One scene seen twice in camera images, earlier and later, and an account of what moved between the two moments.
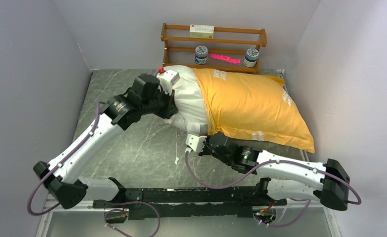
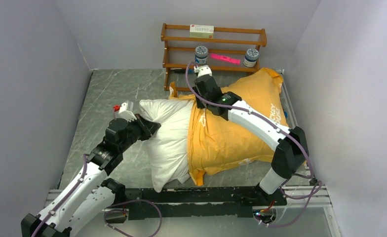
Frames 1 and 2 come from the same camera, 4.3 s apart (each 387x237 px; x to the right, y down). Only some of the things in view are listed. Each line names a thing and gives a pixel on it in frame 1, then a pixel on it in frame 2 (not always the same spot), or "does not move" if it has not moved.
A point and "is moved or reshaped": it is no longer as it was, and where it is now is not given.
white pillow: (191, 117) -> (168, 145)
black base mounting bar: (128, 204) does not move
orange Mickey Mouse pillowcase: (253, 106) is moved or reshaped
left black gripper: (170, 107) -> (148, 128)
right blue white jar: (251, 58) does not move
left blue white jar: (201, 54) does not move
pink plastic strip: (224, 59) does not move
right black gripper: (204, 151) -> (200, 103)
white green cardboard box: (201, 31) does not move
